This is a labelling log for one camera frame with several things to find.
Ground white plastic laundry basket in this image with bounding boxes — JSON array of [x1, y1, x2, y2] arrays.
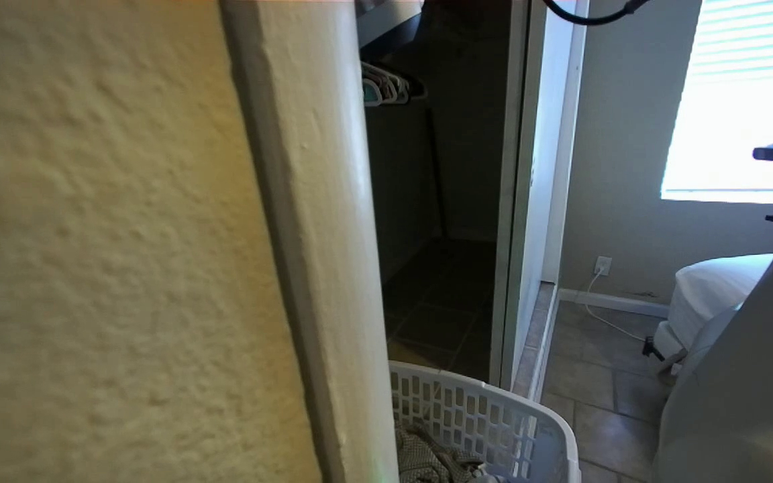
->
[[386, 360, 582, 483]]

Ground white door jamb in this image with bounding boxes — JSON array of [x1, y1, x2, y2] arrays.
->
[[214, 0, 403, 483]]

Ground white room baseboard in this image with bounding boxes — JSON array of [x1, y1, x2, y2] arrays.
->
[[559, 283, 673, 319]]

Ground grey crumpled clothes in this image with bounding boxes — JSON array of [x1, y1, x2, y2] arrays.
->
[[395, 424, 504, 483]]

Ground white closet door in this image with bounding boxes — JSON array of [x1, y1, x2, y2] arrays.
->
[[492, 0, 594, 396]]

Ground white clothes hanger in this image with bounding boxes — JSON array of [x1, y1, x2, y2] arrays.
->
[[359, 59, 403, 109], [384, 61, 417, 108]]

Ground white power cord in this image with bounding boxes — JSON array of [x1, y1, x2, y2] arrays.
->
[[580, 264, 650, 344]]

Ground black looped gripper cable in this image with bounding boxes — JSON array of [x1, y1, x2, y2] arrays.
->
[[540, 0, 656, 28]]

